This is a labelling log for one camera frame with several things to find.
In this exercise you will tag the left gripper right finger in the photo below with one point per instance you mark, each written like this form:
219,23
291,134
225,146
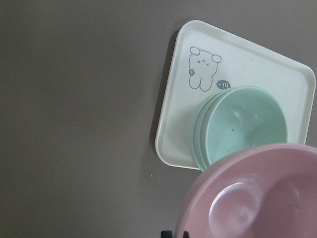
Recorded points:
185,234

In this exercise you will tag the small pink bowl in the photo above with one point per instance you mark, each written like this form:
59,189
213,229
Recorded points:
265,192

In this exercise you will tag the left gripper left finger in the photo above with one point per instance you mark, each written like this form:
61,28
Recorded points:
166,234

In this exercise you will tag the cream rabbit tray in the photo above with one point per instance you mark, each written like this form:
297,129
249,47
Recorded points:
206,60

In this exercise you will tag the green bowl stack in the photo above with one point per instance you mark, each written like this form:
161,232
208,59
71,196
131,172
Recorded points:
233,120

